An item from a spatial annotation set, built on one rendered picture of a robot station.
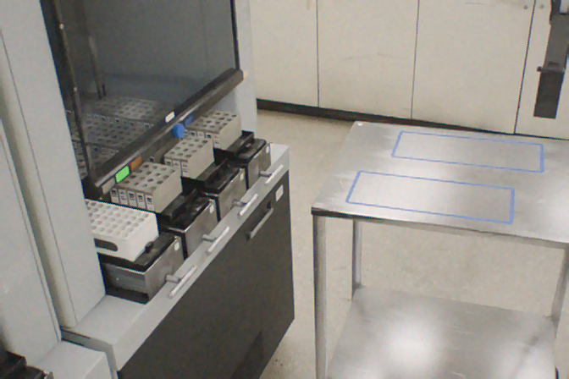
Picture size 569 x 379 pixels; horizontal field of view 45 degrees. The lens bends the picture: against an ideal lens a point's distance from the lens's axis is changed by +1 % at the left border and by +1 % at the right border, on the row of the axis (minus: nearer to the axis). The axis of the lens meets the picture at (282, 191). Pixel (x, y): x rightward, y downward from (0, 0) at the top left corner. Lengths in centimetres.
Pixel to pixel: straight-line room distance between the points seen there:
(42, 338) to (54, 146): 34
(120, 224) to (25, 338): 29
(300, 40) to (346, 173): 211
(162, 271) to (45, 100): 43
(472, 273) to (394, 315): 71
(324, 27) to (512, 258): 154
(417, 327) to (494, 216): 60
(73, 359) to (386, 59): 256
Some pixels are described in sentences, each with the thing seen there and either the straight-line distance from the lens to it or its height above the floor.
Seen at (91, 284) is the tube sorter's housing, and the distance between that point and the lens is 137.
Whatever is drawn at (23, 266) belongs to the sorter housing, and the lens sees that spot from 121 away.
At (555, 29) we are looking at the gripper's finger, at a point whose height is 132.
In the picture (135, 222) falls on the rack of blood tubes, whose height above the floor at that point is 86.
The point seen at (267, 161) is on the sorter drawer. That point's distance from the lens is 177.
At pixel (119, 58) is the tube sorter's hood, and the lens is 130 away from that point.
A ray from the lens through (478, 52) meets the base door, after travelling 340.
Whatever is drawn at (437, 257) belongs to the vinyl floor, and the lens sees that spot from 272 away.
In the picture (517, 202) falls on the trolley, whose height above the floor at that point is 82.
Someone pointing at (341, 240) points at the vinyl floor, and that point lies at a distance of 278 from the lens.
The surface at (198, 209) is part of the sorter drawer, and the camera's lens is 149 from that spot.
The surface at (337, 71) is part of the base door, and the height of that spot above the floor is 30.
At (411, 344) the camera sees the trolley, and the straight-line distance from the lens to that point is 193.
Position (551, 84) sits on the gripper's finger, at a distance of 99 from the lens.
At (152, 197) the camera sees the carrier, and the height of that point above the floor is 87.
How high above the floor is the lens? 160
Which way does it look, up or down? 31 degrees down
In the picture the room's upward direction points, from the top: 3 degrees counter-clockwise
